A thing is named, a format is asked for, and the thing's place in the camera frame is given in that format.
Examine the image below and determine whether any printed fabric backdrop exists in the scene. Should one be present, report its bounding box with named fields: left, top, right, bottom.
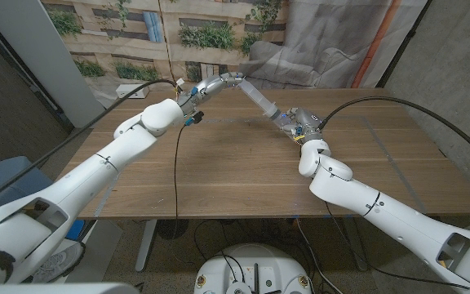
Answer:
left=41, top=0, right=428, bottom=109

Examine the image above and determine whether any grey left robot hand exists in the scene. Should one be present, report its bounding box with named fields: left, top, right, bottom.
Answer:
left=179, top=72, right=246, bottom=112

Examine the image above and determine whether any clear plastic syringe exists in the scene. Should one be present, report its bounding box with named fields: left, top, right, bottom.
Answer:
left=237, top=78, right=285, bottom=122

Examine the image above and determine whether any black backdrop stand pole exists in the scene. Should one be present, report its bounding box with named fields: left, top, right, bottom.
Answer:
left=375, top=0, right=434, bottom=89

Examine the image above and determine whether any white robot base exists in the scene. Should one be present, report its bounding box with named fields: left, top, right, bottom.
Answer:
left=193, top=243, right=313, bottom=294

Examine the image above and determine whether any white floor cable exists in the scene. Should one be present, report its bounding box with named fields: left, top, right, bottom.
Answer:
left=295, top=218, right=344, bottom=294

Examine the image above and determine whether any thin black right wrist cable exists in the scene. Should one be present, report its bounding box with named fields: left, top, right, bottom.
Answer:
left=324, top=202, right=470, bottom=290

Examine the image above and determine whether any white table leg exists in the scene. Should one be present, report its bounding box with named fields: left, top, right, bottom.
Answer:
left=135, top=219, right=158, bottom=273
left=343, top=216, right=370, bottom=273

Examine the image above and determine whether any white robot torso rim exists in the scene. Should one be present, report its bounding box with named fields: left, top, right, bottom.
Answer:
left=0, top=281, right=140, bottom=294

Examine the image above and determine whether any thin black left wrist cable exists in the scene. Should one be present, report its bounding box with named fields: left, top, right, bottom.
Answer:
left=172, top=122, right=189, bottom=224

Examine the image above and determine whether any black round floor foot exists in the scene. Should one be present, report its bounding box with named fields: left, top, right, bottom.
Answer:
left=156, top=219, right=190, bottom=241

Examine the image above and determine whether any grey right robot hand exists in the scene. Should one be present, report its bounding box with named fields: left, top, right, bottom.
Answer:
left=273, top=106, right=326, bottom=144

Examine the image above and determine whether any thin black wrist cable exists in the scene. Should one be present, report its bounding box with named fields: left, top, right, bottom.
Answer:
left=324, top=202, right=470, bottom=290
left=172, top=122, right=189, bottom=224

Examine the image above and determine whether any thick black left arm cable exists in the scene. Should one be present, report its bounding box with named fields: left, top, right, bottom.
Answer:
left=0, top=79, right=179, bottom=209

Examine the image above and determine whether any grey sneaker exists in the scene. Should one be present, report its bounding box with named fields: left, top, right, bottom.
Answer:
left=30, top=240, right=86, bottom=284

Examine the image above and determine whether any white power outlet box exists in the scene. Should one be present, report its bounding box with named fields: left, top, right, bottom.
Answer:
left=115, top=83, right=150, bottom=100

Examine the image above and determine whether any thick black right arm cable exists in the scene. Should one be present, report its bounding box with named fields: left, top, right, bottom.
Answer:
left=320, top=96, right=470, bottom=168

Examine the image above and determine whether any blue floor object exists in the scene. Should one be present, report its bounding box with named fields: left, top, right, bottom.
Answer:
left=65, top=219, right=86, bottom=241

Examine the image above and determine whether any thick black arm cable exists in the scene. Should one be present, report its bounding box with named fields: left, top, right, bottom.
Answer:
left=0, top=79, right=179, bottom=209
left=320, top=96, right=470, bottom=168

